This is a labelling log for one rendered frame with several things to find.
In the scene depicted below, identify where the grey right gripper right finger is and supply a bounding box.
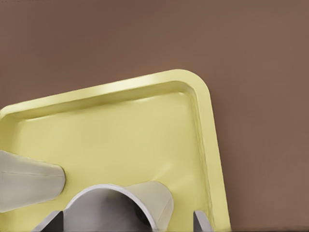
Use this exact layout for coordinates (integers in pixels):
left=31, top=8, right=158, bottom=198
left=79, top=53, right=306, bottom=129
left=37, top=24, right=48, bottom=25
left=193, top=210, right=211, bottom=232

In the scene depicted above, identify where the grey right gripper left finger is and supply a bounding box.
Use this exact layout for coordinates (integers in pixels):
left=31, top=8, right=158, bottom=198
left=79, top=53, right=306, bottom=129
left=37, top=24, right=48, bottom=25
left=31, top=210, right=65, bottom=232

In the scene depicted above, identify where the yellow plastic tray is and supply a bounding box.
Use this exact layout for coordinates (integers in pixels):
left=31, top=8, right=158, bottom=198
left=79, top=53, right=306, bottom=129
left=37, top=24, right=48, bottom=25
left=0, top=69, right=232, bottom=232

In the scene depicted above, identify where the white IKEA cup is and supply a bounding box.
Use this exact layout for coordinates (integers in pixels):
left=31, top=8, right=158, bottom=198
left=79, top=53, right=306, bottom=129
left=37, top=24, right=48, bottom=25
left=0, top=149, right=67, bottom=214
left=62, top=181, right=174, bottom=232

